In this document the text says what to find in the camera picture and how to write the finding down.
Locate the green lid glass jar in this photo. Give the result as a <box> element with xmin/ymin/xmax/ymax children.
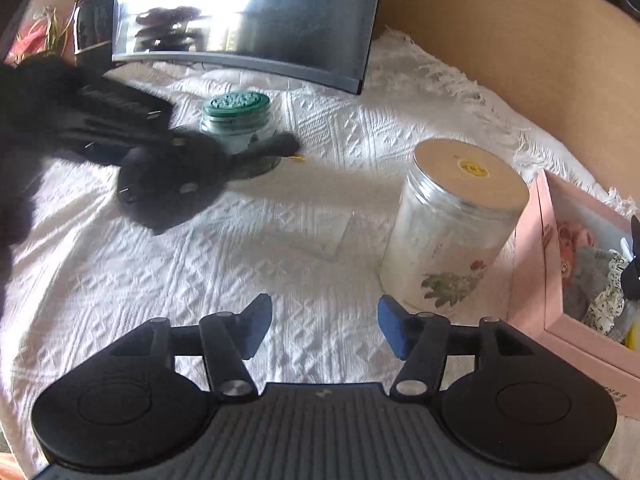
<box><xmin>200</xmin><ymin>91</ymin><xmax>282</xmax><ymax>179</ymax></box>

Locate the floral fabric scrunchie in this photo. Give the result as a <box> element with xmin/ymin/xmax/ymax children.
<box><xmin>585</xmin><ymin>250</ymin><xmax>632</xmax><ymax>337</ymax></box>

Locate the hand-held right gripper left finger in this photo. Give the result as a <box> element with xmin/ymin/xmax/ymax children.
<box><xmin>107</xmin><ymin>292</ymin><xmax>274</xmax><ymax>402</ymax></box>

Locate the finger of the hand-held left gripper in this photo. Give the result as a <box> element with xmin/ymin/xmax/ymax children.
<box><xmin>222</xmin><ymin>131</ymin><xmax>302</xmax><ymax>172</ymax></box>

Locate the red flower plant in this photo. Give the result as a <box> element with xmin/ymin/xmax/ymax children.
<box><xmin>11</xmin><ymin>4</ymin><xmax>77</xmax><ymax>63</ymax></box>

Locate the orange pink plush toy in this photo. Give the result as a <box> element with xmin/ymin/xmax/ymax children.
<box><xmin>556</xmin><ymin>220</ymin><xmax>597</xmax><ymax>282</ymax></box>

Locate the large jar with tan lid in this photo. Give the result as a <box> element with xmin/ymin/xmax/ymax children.
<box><xmin>378</xmin><ymin>138</ymin><xmax>531</xmax><ymax>314</ymax></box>

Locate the pink storage box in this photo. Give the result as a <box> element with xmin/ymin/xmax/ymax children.
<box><xmin>506</xmin><ymin>167</ymin><xmax>640</xmax><ymax>420</ymax></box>

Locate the white textured blanket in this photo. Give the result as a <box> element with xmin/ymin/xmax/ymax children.
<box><xmin>0</xmin><ymin>29</ymin><xmax>640</xmax><ymax>463</ymax></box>

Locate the dark plant vase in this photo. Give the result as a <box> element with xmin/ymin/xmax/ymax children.
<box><xmin>74</xmin><ymin>0</ymin><xmax>119</xmax><ymax>57</ymax></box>

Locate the dark computer monitor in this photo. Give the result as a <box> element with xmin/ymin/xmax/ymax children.
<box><xmin>111</xmin><ymin>0</ymin><xmax>389</xmax><ymax>96</ymax></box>

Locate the grey plush toy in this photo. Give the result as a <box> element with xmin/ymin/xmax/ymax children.
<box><xmin>564</xmin><ymin>247</ymin><xmax>621</xmax><ymax>322</ymax></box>

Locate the clear plastic sheet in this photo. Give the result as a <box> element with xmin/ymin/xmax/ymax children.
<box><xmin>277</xmin><ymin>209</ymin><xmax>357</xmax><ymax>262</ymax></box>

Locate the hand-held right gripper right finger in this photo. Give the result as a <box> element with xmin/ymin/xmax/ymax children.
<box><xmin>377</xmin><ymin>294</ymin><xmax>532</xmax><ymax>402</ymax></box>

